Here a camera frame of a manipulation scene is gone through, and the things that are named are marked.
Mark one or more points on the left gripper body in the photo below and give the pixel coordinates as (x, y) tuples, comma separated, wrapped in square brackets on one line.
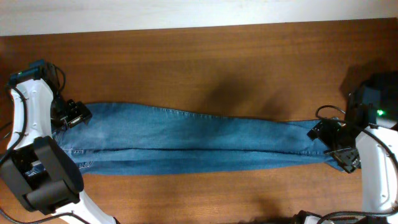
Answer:
[(69, 114)]

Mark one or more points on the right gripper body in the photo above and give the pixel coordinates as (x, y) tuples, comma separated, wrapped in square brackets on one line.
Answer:
[(342, 147)]

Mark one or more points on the blue denim jeans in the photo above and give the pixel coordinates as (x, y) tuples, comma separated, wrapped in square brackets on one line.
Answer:
[(131, 139)]

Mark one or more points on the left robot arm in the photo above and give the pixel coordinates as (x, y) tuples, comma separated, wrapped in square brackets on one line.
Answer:
[(41, 176)]

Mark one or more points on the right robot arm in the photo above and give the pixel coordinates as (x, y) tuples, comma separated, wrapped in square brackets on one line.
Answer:
[(366, 139)]

